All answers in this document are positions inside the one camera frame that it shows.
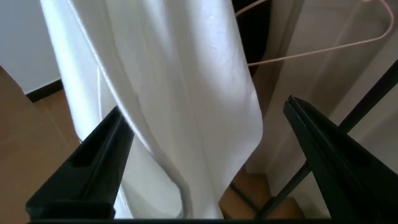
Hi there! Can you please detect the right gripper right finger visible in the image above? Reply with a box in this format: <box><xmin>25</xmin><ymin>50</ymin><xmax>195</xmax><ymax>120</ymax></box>
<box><xmin>282</xmin><ymin>95</ymin><xmax>398</xmax><ymax>220</ymax></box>

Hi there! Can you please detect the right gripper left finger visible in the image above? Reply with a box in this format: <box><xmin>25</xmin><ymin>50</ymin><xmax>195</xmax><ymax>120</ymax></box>
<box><xmin>26</xmin><ymin>105</ymin><xmax>134</xmax><ymax>220</ymax></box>

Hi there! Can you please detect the white garment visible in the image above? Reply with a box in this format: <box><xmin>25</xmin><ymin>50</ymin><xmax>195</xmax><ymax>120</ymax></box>
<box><xmin>40</xmin><ymin>0</ymin><xmax>264</xmax><ymax>220</ymax></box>

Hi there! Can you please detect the black clothes rack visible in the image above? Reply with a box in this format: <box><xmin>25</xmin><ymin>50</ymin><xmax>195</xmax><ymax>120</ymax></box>
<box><xmin>228</xmin><ymin>58</ymin><xmax>398</xmax><ymax>220</ymax></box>

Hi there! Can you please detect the beige curtain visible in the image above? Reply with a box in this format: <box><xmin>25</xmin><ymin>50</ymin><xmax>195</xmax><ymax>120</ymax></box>
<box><xmin>245</xmin><ymin>0</ymin><xmax>398</xmax><ymax>218</ymax></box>

